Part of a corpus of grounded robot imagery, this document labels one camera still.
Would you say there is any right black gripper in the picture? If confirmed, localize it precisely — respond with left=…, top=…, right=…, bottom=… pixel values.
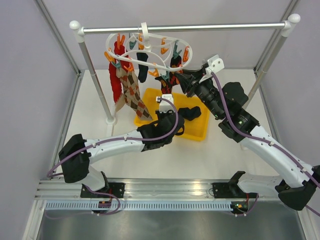
left=175, top=68, right=224, bottom=119

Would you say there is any small navy sock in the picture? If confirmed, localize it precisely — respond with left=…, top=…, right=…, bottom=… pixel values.
left=136, top=52, right=149, bottom=83

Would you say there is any white sock hanger frame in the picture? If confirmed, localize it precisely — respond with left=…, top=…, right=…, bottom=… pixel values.
left=105, top=22, right=193, bottom=72

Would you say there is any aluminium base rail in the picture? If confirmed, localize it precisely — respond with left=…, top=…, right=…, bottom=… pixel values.
left=34, top=176, right=276, bottom=201

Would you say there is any white slotted cable duct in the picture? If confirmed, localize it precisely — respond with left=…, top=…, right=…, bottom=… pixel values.
left=45, top=200, right=233, bottom=211

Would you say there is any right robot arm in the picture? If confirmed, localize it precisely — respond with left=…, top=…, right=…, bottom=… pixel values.
left=175, top=64, right=320, bottom=211

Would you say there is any black sock at rear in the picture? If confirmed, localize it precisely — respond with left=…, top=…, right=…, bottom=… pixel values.
left=170, top=55, right=182, bottom=68

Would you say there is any brown argyle sock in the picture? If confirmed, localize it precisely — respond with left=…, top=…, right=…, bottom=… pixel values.
left=119, top=69, right=153, bottom=121

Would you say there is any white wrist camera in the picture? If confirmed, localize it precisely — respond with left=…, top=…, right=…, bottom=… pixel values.
left=155, top=94, right=175, bottom=114
left=199, top=54, right=225, bottom=83

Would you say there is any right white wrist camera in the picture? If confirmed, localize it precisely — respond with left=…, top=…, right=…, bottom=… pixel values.
left=199, top=54, right=225, bottom=83

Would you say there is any beige argyle sock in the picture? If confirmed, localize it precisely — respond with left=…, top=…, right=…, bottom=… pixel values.
left=115, top=68, right=129, bottom=112

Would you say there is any silver clothes rail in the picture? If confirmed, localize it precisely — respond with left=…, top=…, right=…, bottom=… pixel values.
left=69, top=13, right=301, bottom=125

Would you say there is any red sock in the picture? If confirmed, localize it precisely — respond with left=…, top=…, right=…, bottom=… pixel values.
left=108, top=41, right=125, bottom=104

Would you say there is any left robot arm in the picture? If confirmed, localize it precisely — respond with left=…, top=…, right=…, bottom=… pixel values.
left=58, top=110, right=185, bottom=198

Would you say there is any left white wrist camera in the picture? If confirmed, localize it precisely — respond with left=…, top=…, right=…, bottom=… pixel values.
left=155, top=94, right=175, bottom=114

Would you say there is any yellow plastic tray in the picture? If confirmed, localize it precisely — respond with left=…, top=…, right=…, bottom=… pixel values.
left=133, top=88, right=210, bottom=142

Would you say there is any dark argyle sock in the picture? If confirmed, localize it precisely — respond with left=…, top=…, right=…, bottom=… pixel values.
left=155, top=73, right=180, bottom=94

